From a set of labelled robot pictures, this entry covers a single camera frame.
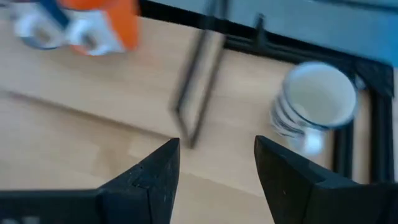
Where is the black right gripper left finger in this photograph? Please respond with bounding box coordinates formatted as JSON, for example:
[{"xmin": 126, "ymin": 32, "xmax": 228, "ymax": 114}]
[{"xmin": 0, "ymin": 138, "xmax": 182, "ymax": 224}]

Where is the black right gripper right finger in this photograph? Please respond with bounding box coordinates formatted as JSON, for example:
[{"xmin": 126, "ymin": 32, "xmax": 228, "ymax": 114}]
[{"xmin": 253, "ymin": 134, "xmax": 398, "ymax": 224}]

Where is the orange mug white handle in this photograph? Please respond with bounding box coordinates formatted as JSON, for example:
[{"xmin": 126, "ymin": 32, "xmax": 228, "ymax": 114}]
[{"xmin": 60, "ymin": 0, "xmax": 140, "ymax": 57}]

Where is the blue mug white handle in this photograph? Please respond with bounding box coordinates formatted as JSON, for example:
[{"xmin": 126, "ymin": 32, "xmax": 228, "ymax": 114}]
[{"xmin": 11, "ymin": 0, "xmax": 74, "ymax": 50}]

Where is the white blue striped mug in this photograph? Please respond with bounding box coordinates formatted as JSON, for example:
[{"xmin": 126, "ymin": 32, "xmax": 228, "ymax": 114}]
[{"xmin": 269, "ymin": 61, "xmax": 360, "ymax": 157}]

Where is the black metal rack frame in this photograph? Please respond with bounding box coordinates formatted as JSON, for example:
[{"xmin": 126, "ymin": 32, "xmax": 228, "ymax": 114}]
[{"xmin": 138, "ymin": 0, "xmax": 396, "ymax": 183}]

